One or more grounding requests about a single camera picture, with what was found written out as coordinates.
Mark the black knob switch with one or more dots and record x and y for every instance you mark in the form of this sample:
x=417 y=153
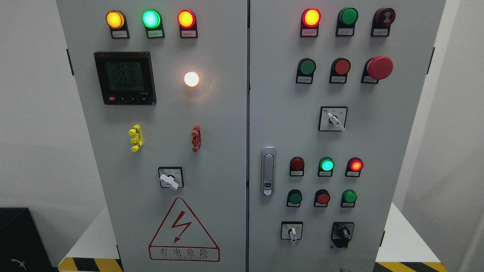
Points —
x=341 y=233

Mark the dark red indicator light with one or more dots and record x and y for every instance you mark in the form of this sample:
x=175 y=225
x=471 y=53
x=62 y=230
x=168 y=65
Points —
x=296 y=167

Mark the white lit indicator light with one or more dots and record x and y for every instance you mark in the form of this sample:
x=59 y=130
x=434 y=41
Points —
x=191 y=79

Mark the green push button lower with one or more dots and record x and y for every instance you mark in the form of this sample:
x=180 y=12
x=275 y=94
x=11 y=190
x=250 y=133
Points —
x=294 y=198

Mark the green push button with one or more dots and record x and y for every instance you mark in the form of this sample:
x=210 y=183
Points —
x=305 y=70
x=294 y=198

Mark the green lit indicator middle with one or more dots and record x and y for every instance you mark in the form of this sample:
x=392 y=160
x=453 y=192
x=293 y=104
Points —
x=325 y=167

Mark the grey left cabinet door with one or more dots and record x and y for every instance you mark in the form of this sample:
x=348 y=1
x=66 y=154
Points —
x=215 y=176

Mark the grey cabinet door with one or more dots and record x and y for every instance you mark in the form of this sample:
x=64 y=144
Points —
x=286 y=115
x=215 y=176

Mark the green push button upper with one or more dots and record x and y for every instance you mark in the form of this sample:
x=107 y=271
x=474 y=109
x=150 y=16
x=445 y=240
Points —
x=305 y=70

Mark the red push button lower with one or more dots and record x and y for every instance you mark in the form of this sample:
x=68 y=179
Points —
x=321 y=198

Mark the red push button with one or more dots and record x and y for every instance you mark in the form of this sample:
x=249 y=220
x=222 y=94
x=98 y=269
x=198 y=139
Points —
x=339 y=71
x=321 y=198

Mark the grey right cabinet door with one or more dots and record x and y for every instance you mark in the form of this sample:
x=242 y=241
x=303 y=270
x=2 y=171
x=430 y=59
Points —
x=286 y=115

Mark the red indicator light right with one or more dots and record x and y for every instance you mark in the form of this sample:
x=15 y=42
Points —
x=354 y=167

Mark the red electric warning sticker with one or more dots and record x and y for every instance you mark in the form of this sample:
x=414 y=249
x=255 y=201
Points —
x=182 y=237

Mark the red push button upper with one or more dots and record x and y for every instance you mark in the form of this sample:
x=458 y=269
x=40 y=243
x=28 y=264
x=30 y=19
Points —
x=339 y=71

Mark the green illuminated button lower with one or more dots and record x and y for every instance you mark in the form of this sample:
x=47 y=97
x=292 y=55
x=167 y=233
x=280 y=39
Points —
x=348 y=199

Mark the red indicator light left door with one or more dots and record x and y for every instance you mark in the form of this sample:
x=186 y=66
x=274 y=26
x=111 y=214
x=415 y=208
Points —
x=187 y=24

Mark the black digital power meter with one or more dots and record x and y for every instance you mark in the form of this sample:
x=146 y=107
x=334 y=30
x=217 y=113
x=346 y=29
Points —
x=126 y=78

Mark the red lit indicator right door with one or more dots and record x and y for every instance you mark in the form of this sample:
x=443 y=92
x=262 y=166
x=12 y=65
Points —
x=310 y=20

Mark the green lit indicator light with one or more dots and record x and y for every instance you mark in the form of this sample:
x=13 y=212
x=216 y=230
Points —
x=153 y=24

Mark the red emergency stop button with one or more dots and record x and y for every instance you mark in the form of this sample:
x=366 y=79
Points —
x=376 y=69

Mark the green unlit indicator light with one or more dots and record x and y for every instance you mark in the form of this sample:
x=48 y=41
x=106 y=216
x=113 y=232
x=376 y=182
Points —
x=346 y=21

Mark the yellow indicator light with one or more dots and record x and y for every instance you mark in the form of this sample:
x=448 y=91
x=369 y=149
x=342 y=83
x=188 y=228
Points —
x=117 y=23

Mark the white platform with hazard stripes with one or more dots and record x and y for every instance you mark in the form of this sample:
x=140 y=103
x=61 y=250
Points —
x=402 y=249

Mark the black box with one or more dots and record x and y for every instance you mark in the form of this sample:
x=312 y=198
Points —
x=21 y=248

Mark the silver door lock handle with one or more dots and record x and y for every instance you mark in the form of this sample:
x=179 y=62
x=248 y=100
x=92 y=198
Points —
x=268 y=155

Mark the white handle selector switch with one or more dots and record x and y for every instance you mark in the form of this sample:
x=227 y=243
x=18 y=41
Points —
x=171 y=177

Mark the upper right selector switch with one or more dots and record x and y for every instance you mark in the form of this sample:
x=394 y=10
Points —
x=332 y=118

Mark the lower white selector switch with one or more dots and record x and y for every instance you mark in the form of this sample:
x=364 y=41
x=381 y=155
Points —
x=292 y=231

